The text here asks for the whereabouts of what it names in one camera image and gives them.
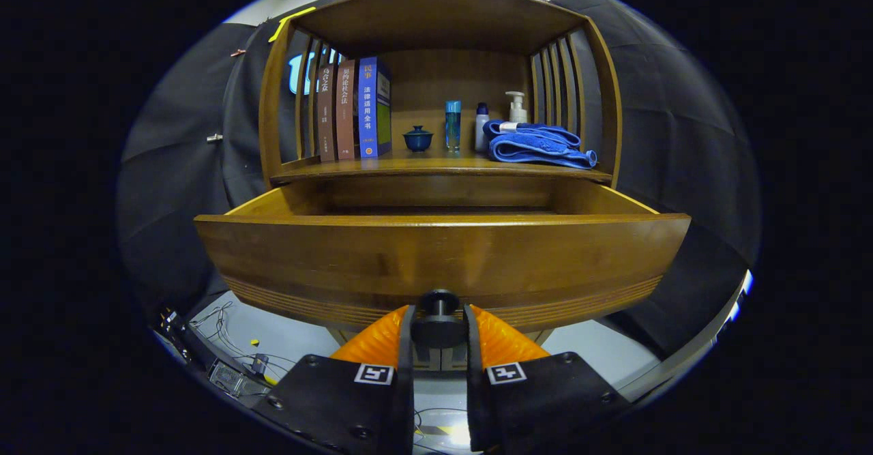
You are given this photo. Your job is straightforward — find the blue glass bottle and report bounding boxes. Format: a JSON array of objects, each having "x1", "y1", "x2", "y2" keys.
[{"x1": 445, "y1": 100, "x2": 462, "y2": 153}]

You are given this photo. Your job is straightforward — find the floor cables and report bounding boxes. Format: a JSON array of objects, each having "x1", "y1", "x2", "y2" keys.
[{"x1": 191, "y1": 302, "x2": 301, "y2": 381}]

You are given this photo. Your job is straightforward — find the silver electronic box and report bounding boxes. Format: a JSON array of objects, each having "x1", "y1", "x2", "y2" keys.
[{"x1": 208, "y1": 359, "x2": 270, "y2": 399}]

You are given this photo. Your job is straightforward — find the wooden countertop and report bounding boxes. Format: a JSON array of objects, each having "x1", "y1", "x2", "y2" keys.
[{"x1": 271, "y1": 151, "x2": 613, "y2": 184}]

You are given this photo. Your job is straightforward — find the dark brown book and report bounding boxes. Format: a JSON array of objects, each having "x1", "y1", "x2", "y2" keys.
[{"x1": 316, "y1": 63, "x2": 340, "y2": 163}]

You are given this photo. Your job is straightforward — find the reddish brown book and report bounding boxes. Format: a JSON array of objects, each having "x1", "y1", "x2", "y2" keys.
[{"x1": 334, "y1": 59, "x2": 361, "y2": 161}]

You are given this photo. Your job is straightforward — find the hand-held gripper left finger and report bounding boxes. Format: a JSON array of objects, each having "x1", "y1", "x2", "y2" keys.
[{"x1": 252, "y1": 304, "x2": 417, "y2": 455}]

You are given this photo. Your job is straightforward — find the wooden cabinet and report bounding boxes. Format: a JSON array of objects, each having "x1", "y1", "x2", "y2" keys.
[{"x1": 258, "y1": 0, "x2": 623, "y2": 374}]

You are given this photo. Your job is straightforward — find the folded blue towel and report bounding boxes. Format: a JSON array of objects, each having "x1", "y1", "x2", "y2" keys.
[{"x1": 482, "y1": 119, "x2": 598, "y2": 170}]

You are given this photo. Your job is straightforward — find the wooden drawer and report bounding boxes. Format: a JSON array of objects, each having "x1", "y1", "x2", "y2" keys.
[{"x1": 194, "y1": 181, "x2": 692, "y2": 350}]

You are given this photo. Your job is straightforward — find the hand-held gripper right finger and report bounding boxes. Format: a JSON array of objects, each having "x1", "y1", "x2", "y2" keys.
[{"x1": 464, "y1": 303, "x2": 632, "y2": 453}]

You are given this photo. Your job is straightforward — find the blue lidded teacup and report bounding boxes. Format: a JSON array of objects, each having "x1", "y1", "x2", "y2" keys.
[{"x1": 402, "y1": 126, "x2": 434, "y2": 153}]

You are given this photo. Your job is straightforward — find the blue book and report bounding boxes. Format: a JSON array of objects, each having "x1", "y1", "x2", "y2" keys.
[{"x1": 357, "y1": 57, "x2": 393, "y2": 159}]

